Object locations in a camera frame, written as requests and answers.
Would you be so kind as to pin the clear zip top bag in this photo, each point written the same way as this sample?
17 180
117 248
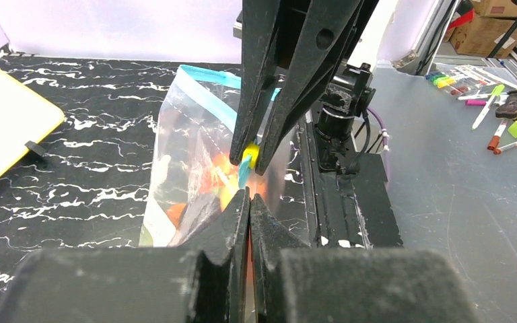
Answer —
196 122

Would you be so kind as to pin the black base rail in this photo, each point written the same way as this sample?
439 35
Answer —
349 211

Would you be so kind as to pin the orange pumpkin toy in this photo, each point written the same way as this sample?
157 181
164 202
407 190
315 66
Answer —
217 181

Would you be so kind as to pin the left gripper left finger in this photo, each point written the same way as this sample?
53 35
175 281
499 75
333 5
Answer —
202 280

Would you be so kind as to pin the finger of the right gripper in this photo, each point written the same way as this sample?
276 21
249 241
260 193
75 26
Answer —
260 21
298 49

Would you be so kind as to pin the scattered marker pens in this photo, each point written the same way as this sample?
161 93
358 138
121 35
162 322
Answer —
490 91

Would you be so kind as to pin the white dry-erase board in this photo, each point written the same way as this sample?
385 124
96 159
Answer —
26 118

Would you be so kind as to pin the cardboard boxes outside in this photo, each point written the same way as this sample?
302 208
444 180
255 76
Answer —
480 27

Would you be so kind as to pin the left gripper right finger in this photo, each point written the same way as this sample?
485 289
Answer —
296 283

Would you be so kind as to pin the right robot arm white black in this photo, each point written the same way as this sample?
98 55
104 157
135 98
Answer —
346 97

